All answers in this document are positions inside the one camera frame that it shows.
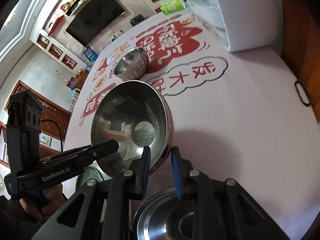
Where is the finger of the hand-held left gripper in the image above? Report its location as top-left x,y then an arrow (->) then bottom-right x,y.
40,140 -> 119,167

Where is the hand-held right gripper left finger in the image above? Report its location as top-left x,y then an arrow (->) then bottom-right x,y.
31,145 -> 152,240

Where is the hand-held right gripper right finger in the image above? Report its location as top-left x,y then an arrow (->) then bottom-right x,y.
171,146 -> 292,240

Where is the green plate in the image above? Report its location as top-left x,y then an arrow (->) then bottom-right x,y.
82,164 -> 112,188

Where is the pink steel bowl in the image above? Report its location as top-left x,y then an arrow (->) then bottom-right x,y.
90,80 -> 173,180

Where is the large steel bowl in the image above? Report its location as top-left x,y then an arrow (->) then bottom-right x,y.
132,186 -> 200,240

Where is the person's left hand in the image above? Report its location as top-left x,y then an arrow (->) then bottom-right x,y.
19,182 -> 68,224

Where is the wooden room door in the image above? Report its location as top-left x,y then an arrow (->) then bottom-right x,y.
5,80 -> 72,155

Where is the round blue-seat stool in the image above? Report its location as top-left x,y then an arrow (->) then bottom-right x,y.
68,89 -> 82,105

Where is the small steel bowl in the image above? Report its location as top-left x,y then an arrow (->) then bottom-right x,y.
114,47 -> 150,79

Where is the blue printed box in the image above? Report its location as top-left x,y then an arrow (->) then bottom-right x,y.
80,45 -> 98,64

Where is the black television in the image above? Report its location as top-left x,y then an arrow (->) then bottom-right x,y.
65,0 -> 126,47

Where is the black rubber loop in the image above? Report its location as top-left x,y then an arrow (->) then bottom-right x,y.
294,80 -> 312,107

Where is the green tissue pack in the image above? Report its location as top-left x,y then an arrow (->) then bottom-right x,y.
159,0 -> 187,15

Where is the white sterilizer cabinet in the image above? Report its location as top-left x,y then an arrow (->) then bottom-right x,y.
185,0 -> 284,53

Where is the wooden sliding door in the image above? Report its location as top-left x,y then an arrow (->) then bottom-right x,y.
275,0 -> 320,123

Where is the wall poster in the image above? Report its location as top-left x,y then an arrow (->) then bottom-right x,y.
40,135 -> 53,147

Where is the black cable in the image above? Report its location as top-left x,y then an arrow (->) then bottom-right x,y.
41,119 -> 65,152

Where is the red wall shelf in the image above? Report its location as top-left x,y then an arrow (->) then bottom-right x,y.
47,14 -> 65,36

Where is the white wall shelf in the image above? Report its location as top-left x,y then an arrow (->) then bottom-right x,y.
64,0 -> 84,18

